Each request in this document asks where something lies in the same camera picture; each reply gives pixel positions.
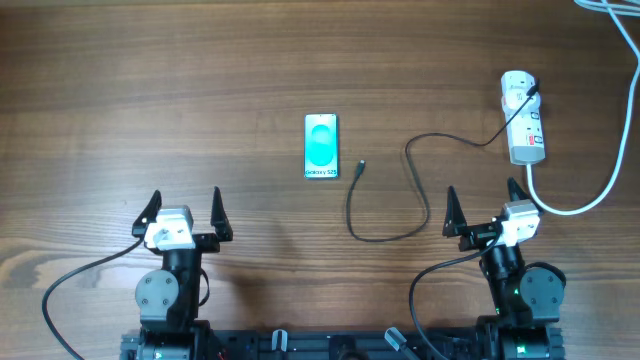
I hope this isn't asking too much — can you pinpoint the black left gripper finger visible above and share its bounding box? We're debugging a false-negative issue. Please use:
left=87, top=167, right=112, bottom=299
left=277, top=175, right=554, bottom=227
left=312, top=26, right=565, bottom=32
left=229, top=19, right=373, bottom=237
left=131, top=190, right=162, bottom=238
left=210, top=186, right=233, bottom=242

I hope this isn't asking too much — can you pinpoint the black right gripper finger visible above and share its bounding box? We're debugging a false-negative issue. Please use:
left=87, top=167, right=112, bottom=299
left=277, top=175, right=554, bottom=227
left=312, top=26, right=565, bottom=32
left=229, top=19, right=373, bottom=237
left=507, top=177, right=530, bottom=202
left=442, top=186, right=467, bottom=237

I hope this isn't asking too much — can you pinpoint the black USB charging cable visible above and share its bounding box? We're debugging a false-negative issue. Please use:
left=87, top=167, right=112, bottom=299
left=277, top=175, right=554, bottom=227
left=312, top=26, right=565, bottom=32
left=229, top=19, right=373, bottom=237
left=345, top=79, right=541, bottom=244

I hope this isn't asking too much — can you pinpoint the turquoise screen Galaxy smartphone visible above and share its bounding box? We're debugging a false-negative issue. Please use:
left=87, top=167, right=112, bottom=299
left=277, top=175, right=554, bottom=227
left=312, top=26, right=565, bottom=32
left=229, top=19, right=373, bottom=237
left=304, top=114, right=339, bottom=179

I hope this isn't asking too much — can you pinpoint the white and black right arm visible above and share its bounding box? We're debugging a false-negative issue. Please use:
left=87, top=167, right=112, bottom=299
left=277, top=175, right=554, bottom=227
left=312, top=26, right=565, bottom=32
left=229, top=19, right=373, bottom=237
left=442, top=178, right=567, bottom=360

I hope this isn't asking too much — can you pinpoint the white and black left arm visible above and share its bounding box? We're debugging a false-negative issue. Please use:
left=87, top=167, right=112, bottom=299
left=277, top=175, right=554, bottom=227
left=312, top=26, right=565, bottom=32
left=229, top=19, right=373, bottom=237
left=120, top=187, right=233, bottom=360

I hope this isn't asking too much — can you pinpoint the white power strip socket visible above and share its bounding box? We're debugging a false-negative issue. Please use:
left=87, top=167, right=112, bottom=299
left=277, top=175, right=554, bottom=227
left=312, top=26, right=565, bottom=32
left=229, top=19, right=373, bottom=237
left=501, top=70, right=545, bottom=165

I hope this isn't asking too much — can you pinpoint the white USB charger plug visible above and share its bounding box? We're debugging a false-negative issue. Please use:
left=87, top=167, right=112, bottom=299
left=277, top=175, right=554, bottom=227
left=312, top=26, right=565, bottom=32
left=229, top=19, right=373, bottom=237
left=501, top=88, right=541, bottom=116

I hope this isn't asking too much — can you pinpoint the white power strip cord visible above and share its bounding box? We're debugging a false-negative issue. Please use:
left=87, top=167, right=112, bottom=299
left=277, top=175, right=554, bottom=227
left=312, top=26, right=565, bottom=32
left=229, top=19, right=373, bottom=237
left=525, top=0, right=640, bottom=217

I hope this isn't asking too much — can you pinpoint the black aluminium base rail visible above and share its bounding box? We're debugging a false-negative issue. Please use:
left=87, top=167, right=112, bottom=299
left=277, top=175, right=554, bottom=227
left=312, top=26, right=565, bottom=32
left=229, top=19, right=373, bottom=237
left=119, top=326, right=566, bottom=360

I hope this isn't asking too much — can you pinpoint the white coiled cable bundle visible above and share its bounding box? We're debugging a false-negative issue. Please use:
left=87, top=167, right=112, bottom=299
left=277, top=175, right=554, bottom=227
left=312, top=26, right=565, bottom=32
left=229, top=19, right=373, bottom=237
left=573, top=0, right=640, bottom=18

